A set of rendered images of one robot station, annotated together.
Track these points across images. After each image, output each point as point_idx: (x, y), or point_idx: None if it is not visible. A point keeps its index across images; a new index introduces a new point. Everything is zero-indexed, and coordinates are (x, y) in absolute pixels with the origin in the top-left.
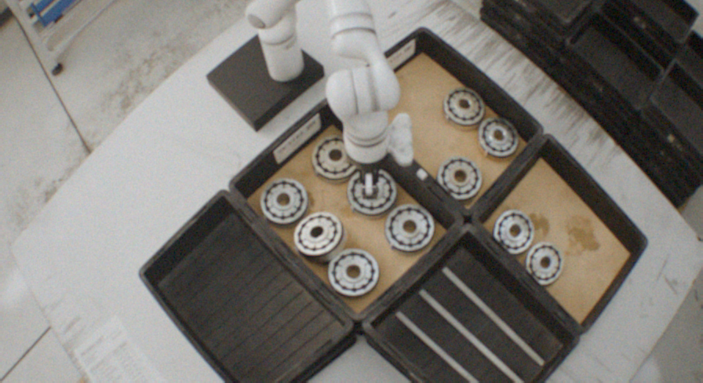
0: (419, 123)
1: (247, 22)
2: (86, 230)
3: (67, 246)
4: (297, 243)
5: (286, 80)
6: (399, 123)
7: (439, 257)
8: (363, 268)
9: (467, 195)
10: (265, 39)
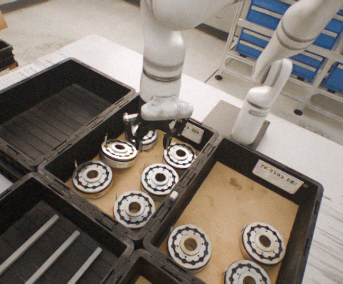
0: (229, 209)
1: (268, 116)
2: (112, 66)
3: (100, 58)
4: (110, 140)
5: (232, 137)
6: (180, 102)
7: (97, 222)
8: (94, 180)
9: (173, 254)
10: (248, 92)
